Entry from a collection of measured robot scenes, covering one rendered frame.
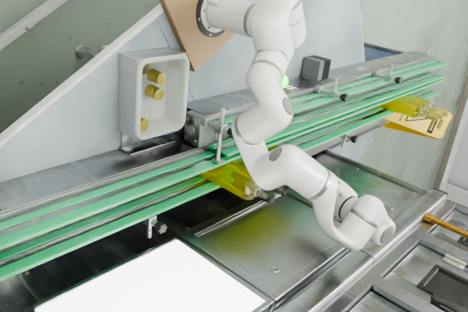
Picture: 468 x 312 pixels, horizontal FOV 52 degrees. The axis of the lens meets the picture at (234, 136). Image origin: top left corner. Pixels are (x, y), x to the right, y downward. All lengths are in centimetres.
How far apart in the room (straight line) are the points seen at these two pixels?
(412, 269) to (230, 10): 89
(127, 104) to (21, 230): 42
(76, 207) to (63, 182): 9
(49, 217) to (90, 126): 30
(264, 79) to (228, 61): 54
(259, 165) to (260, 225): 37
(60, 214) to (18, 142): 21
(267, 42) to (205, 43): 36
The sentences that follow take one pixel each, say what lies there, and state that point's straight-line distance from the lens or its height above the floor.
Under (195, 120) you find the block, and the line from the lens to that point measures 138.
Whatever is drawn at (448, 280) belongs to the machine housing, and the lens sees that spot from 151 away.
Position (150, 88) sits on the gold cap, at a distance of 134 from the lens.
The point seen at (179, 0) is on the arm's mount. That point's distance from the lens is 136.
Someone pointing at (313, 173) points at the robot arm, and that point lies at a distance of 107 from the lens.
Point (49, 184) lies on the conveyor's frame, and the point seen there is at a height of 83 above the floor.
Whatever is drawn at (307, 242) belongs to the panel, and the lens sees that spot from 139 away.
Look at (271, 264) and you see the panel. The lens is 128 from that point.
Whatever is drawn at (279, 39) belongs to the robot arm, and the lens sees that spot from 114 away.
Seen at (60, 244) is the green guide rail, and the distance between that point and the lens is 116.
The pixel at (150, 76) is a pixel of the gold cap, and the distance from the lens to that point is 133.
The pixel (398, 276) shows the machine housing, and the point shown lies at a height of 146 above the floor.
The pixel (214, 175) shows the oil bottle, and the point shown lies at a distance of 139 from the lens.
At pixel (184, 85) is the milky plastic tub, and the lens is 135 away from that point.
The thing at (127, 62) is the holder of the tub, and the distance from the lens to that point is 126.
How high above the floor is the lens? 178
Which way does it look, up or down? 36 degrees down
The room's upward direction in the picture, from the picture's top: 115 degrees clockwise
